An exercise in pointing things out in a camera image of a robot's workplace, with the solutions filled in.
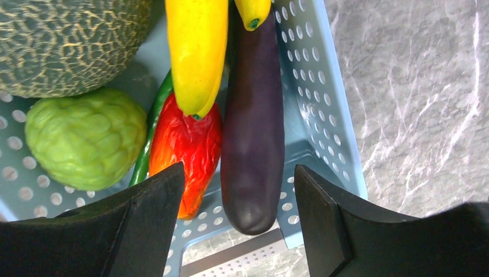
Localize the green netted melon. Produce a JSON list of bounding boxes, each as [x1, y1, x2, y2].
[[1, 0, 152, 98]]

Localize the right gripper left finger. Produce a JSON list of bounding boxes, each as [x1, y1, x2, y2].
[[1, 163, 185, 276]]

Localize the purple eggplant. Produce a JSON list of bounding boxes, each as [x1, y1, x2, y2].
[[220, 8, 285, 235]]

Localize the yellow banana bunch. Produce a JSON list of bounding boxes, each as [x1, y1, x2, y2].
[[165, 1, 281, 121]]

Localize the light green custard apple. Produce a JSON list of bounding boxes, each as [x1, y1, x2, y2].
[[24, 88, 147, 190]]

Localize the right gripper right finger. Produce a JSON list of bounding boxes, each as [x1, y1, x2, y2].
[[294, 164, 488, 276]]

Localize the green chili pepper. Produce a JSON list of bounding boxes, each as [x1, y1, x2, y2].
[[129, 70, 173, 187]]

